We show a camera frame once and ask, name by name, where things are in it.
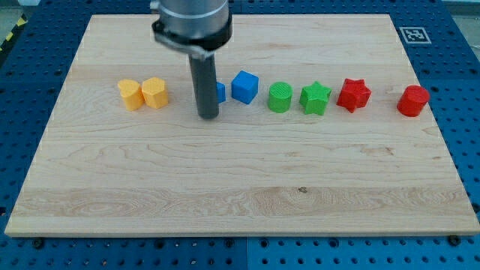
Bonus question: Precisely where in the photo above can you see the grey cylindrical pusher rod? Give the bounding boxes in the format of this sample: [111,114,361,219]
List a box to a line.
[188,55,219,119]

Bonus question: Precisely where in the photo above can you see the blue triangle block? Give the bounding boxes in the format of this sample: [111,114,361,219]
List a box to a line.
[216,82,227,104]

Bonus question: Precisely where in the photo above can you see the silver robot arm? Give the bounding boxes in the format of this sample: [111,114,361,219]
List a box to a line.
[150,0,233,119]

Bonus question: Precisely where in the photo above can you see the light wooden board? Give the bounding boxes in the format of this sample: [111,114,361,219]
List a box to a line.
[5,14,479,238]

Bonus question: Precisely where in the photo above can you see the blue cube block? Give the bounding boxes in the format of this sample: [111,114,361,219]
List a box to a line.
[231,70,260,104]

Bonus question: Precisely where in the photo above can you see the yellow hexagon block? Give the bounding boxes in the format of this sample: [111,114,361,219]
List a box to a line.
[142,77,169,109]

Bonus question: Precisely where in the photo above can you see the yellow half-round block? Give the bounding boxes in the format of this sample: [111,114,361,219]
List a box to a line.
[117,79,145,111]

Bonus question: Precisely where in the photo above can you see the green cylinder block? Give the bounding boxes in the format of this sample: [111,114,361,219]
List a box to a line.
[268,82,293,113]

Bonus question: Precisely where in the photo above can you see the green star block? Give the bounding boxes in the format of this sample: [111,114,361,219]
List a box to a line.
[299,81,332,116]

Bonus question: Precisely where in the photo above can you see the red star block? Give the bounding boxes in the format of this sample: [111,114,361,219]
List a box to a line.
[336,78,371,113]

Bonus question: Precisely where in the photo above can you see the red cylinder block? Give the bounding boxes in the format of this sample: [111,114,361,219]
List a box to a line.
[397,85,431,117]

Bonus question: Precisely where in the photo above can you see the white fiducial marker tag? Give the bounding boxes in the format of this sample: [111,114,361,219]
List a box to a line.
[399,26,431,44]

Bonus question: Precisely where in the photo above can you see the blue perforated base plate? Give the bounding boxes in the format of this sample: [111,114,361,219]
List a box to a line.
[1,1,479,269]

